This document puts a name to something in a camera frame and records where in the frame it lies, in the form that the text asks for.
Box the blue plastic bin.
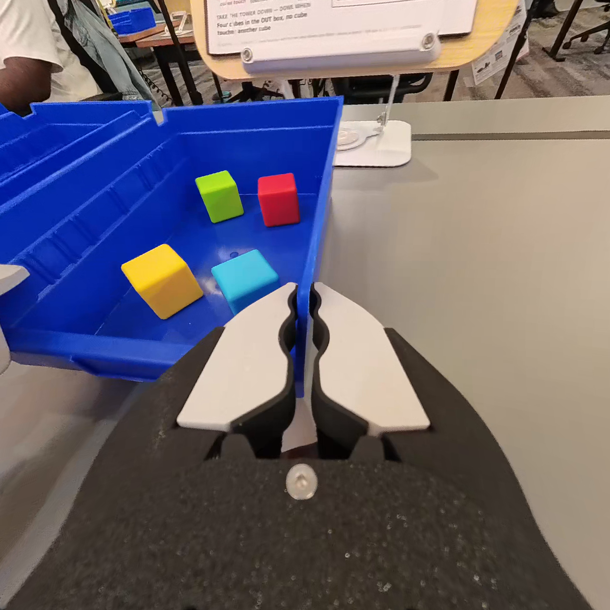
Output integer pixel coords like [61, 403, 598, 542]
[108, 7, 158, 37]
[0, 95, 345, 398]

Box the yellow cube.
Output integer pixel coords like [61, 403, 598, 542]
[121, 243, 205, 320]

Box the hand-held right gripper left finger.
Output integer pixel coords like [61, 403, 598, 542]
[176, 282, 297, 459]

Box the printed paper sheet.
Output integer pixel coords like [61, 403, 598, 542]
[471, 2, 531, 87]

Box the printed instruction sheet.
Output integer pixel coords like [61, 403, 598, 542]
[205, 0, 478, 75]

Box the red cube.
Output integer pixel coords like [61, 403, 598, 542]
[257, 173, 301, 227]

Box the light blue cube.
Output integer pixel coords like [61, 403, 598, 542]
[211, 249, 281, 315]

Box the green cube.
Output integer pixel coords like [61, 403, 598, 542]
[195, 170, 245, 224]

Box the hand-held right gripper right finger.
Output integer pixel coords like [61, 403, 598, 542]
[310, 282, 431, 459]

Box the wooden board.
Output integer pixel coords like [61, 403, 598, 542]
[191, 0, 521, 80]

